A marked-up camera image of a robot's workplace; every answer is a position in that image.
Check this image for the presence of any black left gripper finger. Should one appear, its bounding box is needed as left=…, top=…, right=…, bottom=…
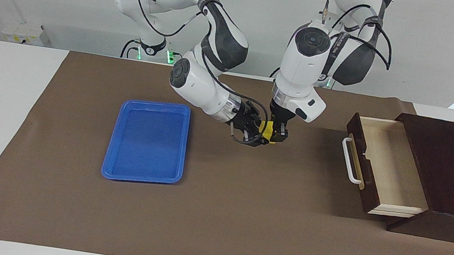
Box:
left=273, top=121, right=290, bottom=145

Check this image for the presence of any yellow cube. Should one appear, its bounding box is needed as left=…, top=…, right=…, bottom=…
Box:
left=257, top=119, right=277, bottom=145

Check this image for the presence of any white drawer handle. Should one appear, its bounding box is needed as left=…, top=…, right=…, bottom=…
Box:
left=336, top=136, right=369, bottom=186

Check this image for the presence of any wooden drawer with dark front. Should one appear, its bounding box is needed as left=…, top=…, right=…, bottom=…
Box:
left=334, top=112, right=441, bottom=223

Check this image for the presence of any brown table mat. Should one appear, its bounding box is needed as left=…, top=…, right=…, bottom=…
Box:
left=0, top=39, right=454, bottom=255

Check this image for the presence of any blue plastic tray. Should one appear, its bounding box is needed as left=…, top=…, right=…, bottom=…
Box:
left=100, top=93, right=193, bottom=191

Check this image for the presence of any dark wooden cabinet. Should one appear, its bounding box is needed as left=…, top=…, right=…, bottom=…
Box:
left=379, top=112, right=454, bottom=243

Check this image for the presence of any white power box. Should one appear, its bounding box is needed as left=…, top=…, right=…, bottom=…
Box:
left=1, top=20, right=51, bottom=48

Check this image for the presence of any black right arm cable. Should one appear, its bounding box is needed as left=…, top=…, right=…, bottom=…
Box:
left=93, top=0, right=288, bottom=148

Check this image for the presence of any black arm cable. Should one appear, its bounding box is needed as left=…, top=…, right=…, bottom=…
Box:
left=93, top=0, right=288, bottom=148
left=316, top=0, right=402, bottom=71

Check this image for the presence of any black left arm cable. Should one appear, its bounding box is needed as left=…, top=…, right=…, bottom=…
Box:
left=316, top=0, right=402, bottom=71

